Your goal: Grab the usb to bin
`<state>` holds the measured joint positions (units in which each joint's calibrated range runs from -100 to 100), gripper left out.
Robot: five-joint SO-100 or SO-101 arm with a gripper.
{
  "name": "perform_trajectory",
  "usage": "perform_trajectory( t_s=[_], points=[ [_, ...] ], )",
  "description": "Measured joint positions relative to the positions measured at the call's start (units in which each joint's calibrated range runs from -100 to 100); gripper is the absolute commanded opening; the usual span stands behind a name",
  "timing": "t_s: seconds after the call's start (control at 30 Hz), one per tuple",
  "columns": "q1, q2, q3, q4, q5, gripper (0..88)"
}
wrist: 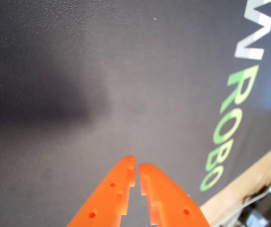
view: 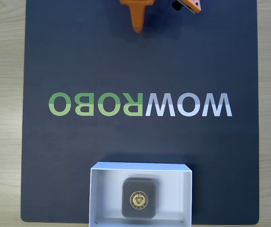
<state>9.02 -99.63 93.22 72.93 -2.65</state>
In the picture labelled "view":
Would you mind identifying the white cardboard box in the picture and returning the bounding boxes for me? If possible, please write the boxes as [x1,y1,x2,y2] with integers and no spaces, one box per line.
[89,161,193,227]

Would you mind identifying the grey square case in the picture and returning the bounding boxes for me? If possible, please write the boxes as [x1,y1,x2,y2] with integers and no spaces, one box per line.
[122,177,157,219]

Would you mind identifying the dark mat with WOWROBO print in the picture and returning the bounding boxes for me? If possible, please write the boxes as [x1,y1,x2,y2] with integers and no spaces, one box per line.
[20,0,260,224]

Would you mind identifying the orange camera mount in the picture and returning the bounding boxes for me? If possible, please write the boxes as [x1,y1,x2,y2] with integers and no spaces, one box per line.
[172,0,201,14]

